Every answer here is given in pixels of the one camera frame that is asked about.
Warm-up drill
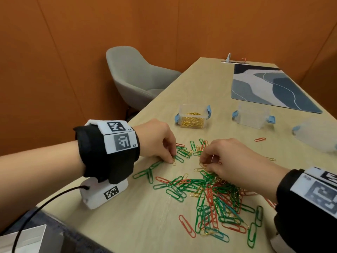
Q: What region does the white left marker band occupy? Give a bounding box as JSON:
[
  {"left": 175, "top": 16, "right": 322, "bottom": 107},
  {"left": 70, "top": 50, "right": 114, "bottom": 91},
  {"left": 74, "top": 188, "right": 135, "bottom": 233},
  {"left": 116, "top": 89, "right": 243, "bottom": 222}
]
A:
[{"left": 85, "top": 119, "right": 139, "bottom": 155}]

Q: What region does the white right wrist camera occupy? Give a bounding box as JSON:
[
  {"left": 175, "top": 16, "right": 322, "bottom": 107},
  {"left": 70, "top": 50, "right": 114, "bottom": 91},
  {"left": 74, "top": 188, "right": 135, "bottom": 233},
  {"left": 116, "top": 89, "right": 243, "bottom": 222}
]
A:
[{"left": 270, "top": 232, "right": 291, "bottom": 253}]

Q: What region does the white marker band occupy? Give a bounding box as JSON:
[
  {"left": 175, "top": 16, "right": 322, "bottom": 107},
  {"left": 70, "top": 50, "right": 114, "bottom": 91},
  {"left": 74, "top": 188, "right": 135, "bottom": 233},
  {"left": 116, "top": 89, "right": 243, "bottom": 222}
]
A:
[
  {"left": 290, "top": 167, "right": 337, "bottom": 220},
  {"left": 85, "top": 119, "right": 139, "bottom": 155}
]

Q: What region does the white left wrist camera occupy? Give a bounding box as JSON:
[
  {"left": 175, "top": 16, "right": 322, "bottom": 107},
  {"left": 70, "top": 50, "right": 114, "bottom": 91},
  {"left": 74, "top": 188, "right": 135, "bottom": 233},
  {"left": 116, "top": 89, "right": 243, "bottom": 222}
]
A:
[{"left": 80, "top": 177, "right": 129, "bottom": 210}]

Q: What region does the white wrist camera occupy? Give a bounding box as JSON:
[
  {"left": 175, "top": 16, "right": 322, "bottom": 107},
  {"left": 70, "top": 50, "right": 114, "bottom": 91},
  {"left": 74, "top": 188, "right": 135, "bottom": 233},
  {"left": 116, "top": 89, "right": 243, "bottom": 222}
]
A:
[
  {"left": 270, "top": 232, "right": 291, "bottom": 253},
  {"left": 80, "top": 177, "right": 129, "bottom": 210}
]

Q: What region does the grey white box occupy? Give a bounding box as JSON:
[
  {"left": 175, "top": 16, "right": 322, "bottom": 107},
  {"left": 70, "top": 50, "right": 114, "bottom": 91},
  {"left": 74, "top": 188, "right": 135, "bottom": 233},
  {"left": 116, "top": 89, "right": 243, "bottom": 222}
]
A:
[{"left": 0, "top": 224, "right": 64, "bottom": 253}]

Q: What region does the person's left forearm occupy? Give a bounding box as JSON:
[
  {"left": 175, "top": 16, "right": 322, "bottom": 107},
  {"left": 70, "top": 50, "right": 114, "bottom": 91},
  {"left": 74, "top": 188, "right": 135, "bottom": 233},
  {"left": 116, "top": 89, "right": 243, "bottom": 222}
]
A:
[{"left": 0, "top": 141, "right": 87, "bottom": 232}]

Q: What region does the transparent box with blue latches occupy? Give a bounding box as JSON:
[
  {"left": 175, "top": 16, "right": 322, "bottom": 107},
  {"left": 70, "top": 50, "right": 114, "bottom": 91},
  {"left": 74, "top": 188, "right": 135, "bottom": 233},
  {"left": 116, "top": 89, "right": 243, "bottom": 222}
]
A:
[
  {"left": 291, "top": 118, "right": 337, "bottom": 154},
  {"left": 174, "top": 103, "right": 212, "bottom": 129},
  {"left": 231, "top": 104, "right": 276, "bottom": 130}
]

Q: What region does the grey shell chair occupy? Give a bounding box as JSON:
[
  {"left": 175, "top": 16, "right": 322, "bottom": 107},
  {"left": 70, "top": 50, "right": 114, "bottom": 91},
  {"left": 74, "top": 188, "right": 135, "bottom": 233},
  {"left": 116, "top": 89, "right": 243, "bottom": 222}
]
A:
[{"left": 106, "top": 46, "right": 183, "bottom": 122}]

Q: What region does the white right marker band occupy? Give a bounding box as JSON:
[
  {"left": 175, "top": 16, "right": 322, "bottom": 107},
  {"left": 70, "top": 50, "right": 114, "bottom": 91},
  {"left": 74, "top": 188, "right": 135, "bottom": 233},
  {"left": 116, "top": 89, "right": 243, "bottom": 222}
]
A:
[{"left": 290, "top": 167, "right": 337, "bottom": 220}]

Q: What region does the pile of colored paper clips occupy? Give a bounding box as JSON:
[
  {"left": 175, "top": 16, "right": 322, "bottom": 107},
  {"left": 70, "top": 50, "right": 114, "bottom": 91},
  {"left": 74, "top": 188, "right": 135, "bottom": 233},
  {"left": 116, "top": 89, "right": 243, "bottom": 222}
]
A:
[{"left": 132, "top": 137, "right": 277, "bottom": 249}]

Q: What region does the black camera cable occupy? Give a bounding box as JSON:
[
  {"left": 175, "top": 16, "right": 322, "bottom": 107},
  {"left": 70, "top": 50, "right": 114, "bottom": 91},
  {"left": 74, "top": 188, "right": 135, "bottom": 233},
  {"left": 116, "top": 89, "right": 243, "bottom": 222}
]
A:
[{"left": 12, "top": 185, "right": 91, "bottom": 253}]

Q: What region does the blue patterned desk mat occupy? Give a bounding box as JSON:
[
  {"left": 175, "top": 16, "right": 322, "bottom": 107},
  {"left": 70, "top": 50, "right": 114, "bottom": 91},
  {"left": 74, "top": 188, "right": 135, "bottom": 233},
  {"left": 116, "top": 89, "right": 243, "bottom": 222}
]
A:
[{"left": 231, "top": 64, "right": 323, "bottom": 114}]

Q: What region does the person's right hand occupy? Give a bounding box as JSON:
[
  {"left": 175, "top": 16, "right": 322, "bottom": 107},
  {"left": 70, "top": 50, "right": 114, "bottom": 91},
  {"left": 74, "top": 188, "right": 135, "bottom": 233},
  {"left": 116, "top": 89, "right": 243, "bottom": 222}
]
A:
[{"left": 199, "top": 137, "right": 291, "bottom": 205}]

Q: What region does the black right wrist strap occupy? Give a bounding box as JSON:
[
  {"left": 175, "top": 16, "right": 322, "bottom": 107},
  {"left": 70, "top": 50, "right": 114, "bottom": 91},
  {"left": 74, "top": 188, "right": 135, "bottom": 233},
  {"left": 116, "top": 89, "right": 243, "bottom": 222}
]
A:
[{"left": 273, "top": 169, "right": 337, "bottom": 253}]

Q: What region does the person's left hand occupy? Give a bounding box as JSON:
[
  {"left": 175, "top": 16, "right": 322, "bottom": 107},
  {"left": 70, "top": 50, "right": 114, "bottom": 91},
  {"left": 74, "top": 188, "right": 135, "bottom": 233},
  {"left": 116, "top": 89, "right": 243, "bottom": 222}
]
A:
[{"left": 133, "top": 118, "right": 177, "bottom": 164}]

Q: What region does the sorted heap of gold clips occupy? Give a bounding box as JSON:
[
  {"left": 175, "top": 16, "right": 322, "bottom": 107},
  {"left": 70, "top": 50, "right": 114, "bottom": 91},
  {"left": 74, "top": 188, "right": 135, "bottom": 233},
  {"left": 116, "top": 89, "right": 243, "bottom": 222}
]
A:
[{"left": 181, "top": 112, "right": 206, "bottom": 129}]

